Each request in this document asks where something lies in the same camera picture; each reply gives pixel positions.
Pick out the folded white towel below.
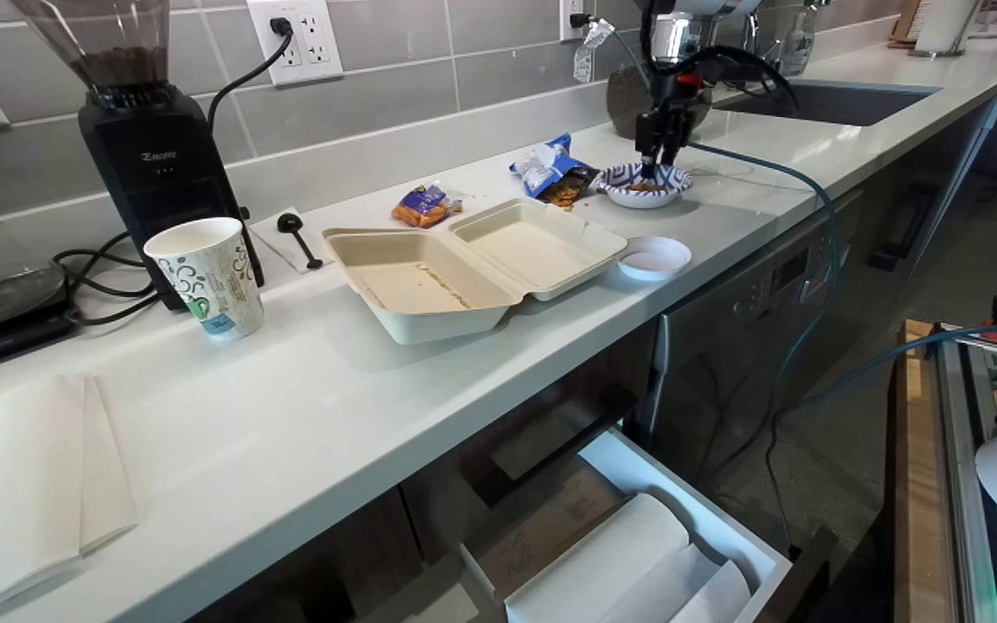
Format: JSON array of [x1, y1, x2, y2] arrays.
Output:
[[0, 371, 138, 623]]

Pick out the black coffee grinder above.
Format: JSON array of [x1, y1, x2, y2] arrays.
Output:
[[8, 0, 268, 315]]

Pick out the blue cable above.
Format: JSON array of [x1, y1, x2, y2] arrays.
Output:
[[685, 136, 997, 486]]

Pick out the black grinder power cable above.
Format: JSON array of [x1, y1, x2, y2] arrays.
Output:
[[204, 15, 293, 132]]

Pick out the open white drawer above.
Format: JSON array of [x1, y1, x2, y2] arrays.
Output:
[[372, 421, 795, 623]]

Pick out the tangled black cables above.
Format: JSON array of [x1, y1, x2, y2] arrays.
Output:
[[51, 232, 166, 327]]

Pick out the small white wall outlet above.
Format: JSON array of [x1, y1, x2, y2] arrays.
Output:
[[559, 0, 594, 46]]

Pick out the blue chip bag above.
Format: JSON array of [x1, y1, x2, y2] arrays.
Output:
[[507, 132, 602, 211]]

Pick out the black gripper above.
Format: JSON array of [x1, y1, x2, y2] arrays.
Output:
[[630, 69, 717, 175]]

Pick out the white paper roll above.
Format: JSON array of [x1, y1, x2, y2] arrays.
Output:
[[502, 492, 700, 623], [669, 557, 758, 623]]

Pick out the white double wall outlet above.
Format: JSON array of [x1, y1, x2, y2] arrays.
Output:
[[241, 0, 347, 88]]

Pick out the round white plastic lid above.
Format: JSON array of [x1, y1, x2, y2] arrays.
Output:
[[612, 232, 696, 288]]

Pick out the white kitchen towel roll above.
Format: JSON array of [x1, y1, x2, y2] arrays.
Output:
[[907, 0, 984, 58]]

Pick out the chrome faucet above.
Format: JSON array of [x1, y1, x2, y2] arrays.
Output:
[[739, 0, 817, 87]]

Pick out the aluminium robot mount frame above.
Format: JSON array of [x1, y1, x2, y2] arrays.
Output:
[[890, 315, 997, 623]]

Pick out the blue patterned paper bowl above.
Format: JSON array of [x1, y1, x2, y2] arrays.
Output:
[[594, 160, 696, 215]]

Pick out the kitchen sink basin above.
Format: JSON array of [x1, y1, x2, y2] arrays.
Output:
[[712, 76, 942, 129]]

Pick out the small orange blue snack packet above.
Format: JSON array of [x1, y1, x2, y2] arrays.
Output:
[[389, 181, 469, 232]]

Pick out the white printed paper cup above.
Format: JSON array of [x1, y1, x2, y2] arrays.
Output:
[[138, 215, 271, 345]]

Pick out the black digital scale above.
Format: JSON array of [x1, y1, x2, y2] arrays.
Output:
[[0, 259, 78, 377]]

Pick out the black long-handled spoon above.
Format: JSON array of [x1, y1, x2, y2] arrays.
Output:
[[273, 207, 327, 273]]

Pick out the stainless dishwasher front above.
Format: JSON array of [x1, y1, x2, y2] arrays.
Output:
[[649, 187, 871, 486]]

